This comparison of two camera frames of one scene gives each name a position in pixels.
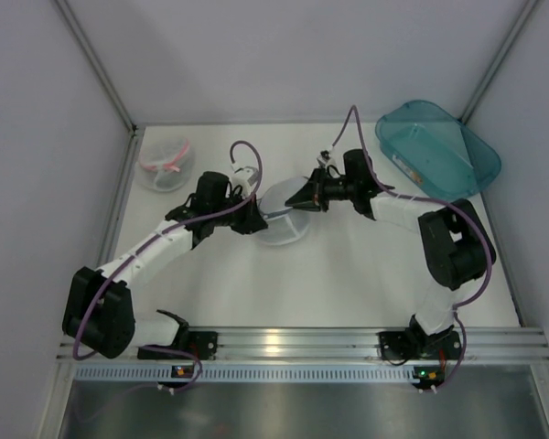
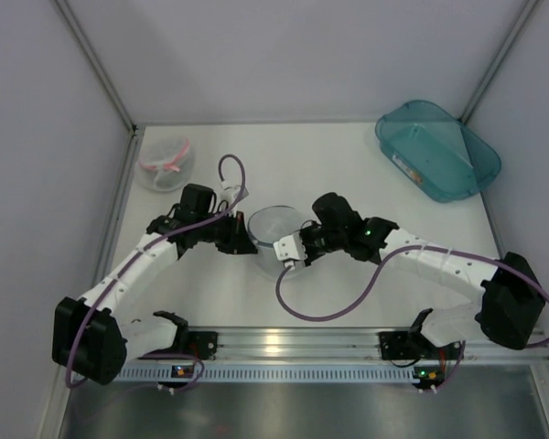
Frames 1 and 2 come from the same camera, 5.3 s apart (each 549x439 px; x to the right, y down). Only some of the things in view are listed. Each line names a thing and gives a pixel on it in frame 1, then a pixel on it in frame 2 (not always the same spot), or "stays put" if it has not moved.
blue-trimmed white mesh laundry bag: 285,224 → 267,227
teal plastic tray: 434,149 stays put
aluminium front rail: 525,346 stays put
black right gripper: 322,191 → 308,244
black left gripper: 249,216 → 233,233
